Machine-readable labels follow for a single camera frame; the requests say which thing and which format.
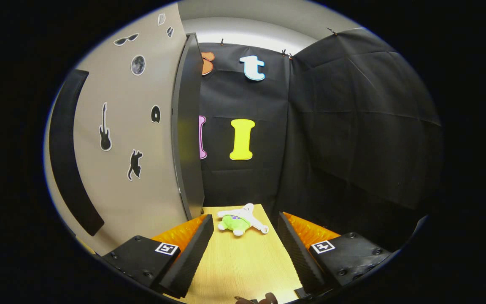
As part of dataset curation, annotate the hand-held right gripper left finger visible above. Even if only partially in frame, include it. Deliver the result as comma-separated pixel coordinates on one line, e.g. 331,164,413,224
102,214,215,299

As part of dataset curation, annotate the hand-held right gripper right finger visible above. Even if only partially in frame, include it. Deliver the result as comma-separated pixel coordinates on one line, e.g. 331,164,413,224
277,211,393,295

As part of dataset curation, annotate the beige cabinet door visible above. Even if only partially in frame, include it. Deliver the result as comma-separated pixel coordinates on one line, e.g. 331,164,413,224
44,2,189,256

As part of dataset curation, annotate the dark grey cabinet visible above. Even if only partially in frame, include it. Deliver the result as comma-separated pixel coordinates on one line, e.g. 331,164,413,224
171,33,205,221

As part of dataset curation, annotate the white and green plush toy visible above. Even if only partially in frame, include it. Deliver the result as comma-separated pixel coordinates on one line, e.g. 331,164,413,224
217,203,270,236

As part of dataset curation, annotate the black backdrop cloth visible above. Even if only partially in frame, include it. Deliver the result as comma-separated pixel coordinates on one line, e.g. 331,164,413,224
199,27,444,254

